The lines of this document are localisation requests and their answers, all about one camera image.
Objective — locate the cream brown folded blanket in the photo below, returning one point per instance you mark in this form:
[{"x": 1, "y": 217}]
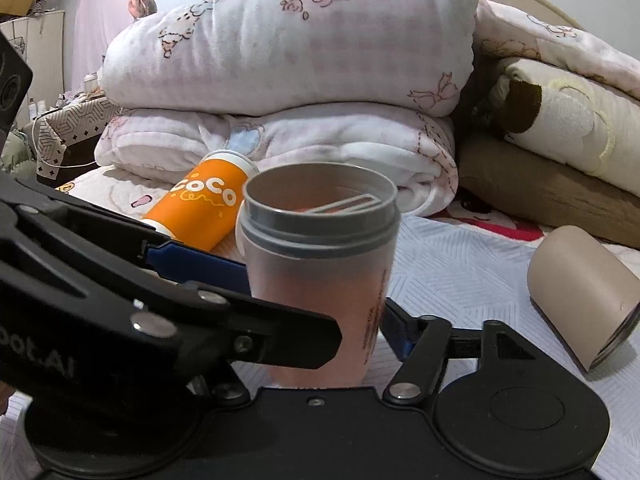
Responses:
[{"x": 562, "y": 93}]

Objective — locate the orange coco paper cup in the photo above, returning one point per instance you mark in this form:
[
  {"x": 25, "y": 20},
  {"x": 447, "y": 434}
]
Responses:
[{"x": 201, "y": 209}]

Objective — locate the translucent pink cup grey rim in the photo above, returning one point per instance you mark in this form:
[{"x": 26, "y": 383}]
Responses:
[{"x": 321, "y": 236}]

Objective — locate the pink curtain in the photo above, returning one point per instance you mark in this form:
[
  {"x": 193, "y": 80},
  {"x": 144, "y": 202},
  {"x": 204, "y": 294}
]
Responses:
[{"x": 100, "y": 15}]

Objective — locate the pink floral folded quilt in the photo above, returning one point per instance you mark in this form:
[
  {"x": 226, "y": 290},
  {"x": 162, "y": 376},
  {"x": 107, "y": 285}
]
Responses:
[{"x": 366, "y": 82}]

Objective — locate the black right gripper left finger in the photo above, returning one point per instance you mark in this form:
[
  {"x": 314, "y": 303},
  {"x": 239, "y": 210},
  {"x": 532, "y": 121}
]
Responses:
[{"x": 79, "y": 311}]

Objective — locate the patterned brown white box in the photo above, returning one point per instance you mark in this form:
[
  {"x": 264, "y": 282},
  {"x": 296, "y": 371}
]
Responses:
[{"x": 61, "y": 142}]

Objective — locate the brown pillow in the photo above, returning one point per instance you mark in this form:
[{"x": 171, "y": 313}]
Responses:
[{"x": 537, "y": 189}]

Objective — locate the white cabinet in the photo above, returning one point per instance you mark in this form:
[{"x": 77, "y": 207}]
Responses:
[{"x": 39, "y": 41}]

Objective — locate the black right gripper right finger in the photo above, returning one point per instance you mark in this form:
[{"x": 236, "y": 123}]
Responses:
[{"x": 425, "y": 345}]

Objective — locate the beige tumbler lying down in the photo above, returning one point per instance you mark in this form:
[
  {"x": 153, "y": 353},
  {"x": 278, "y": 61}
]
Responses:
[{"x": 589, "y": 296}]

